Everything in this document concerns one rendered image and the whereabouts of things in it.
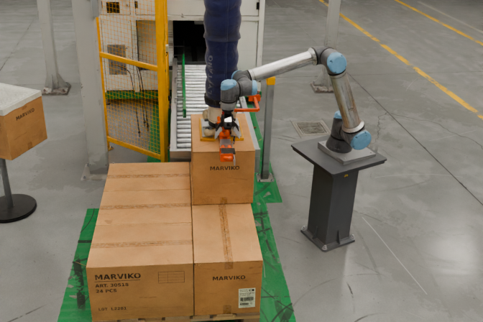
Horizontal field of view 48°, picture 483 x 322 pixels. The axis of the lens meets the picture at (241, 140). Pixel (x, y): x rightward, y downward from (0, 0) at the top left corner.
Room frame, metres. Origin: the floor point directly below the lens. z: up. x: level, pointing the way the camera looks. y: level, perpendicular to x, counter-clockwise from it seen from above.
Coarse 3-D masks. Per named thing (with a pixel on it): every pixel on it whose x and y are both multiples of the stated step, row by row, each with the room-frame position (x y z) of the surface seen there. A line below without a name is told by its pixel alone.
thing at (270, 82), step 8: (272, 80) 4.31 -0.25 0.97; (272, 88) 4.32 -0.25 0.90; (272, 96) 4.32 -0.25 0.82; (272, 104) 4.32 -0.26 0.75; (264, 112) 4.36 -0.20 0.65; (264, 120) 4.34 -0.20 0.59; (264, 128) 4.32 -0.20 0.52; (264, 136) 4.31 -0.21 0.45; (264, 144) 4.31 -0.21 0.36; (264, 152) 4.31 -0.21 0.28; (264, 160) 4.31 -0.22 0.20; (264, 168) 4.31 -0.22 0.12; (264, 176) 4.31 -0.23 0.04
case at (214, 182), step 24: (192, 120) 3.50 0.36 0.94; (240, 120) 3.53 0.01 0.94; (192, 144) 3.14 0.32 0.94; (216, 144) 3.14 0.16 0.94; (240, 144) 3.15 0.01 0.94; (192, 168) 3.23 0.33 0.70; (216, 168) 3.04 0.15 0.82; (240, 168) 3.06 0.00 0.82; (216, 192) 3.04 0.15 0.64; (240, 192) 3.06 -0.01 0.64
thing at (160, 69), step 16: (160, 0) 4.41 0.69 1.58; (160, 16) 4.41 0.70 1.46; (160, 32) 4.40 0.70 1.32; (112, 48) 4.72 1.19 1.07; (160, 48) 4.40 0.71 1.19; (144, 64) 4.51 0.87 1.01; (160, 64) 4.40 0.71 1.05; (144, 80) 4.54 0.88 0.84; (160, 80) 4.40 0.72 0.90; (128, 96) 4.65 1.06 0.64; (144, 96) 4.54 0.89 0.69; (160, 96) 4.41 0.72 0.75; (160, 112) 4.41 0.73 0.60; (112, 128) 4.77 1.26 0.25; (160, 128) 4.41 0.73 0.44; (128, 144) 4.64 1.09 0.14; (160, 144) 4.42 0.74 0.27
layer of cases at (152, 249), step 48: (144, 192) 3.16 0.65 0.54; (192, 192) 3.19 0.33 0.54; (96, 240) 2.61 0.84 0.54; (144, 240) 2.63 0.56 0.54; (192, 240) 2.65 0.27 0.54; (240, 240) 2.66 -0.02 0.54; (96, 288) 2.37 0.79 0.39; (144, 288) 2.40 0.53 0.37; (192, 288) 2.43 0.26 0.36; (240, 288) 2.47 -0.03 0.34
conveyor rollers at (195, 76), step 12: (180, 72) 5.67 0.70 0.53; (192, 72) 5.68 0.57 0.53; (204, 72) 5.70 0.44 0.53; (180, 84) 5.25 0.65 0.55; (192, 84) 5.26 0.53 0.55; (204, 84) 5.27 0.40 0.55; (180, 96) 4.95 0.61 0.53; (192, 96) 4.97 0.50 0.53; (180, 108) 4.68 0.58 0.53; (192, 108) 4.70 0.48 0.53; (204, 108) 4.71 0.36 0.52; (240, 108) 4.68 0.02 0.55; (180, 120) 4.42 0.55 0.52; (180, 132) 4.15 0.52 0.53; (180, 144) 3.89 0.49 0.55
